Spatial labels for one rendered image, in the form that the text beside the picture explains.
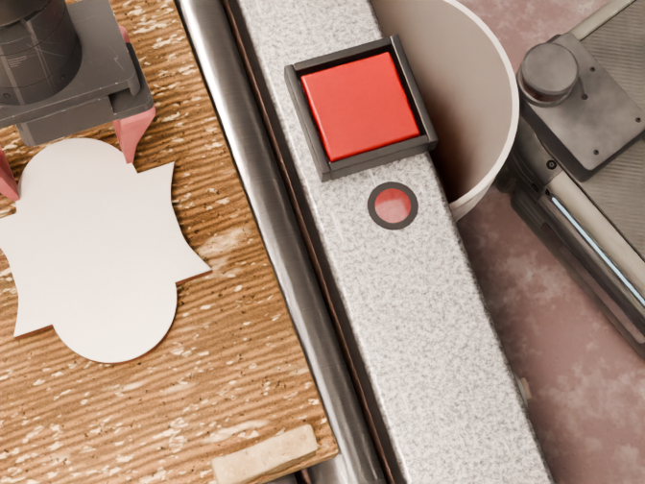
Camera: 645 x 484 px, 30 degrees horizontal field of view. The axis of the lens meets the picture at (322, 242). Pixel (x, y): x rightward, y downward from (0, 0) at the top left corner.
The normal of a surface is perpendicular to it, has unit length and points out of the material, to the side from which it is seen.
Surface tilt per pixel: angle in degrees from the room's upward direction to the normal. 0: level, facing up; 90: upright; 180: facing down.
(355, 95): 0
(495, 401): 0
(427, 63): 87
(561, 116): 0
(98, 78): 17
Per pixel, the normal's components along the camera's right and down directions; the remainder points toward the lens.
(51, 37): 0.79, 0.48
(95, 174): 0.05, -0.25
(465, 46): -0.75, 0.60
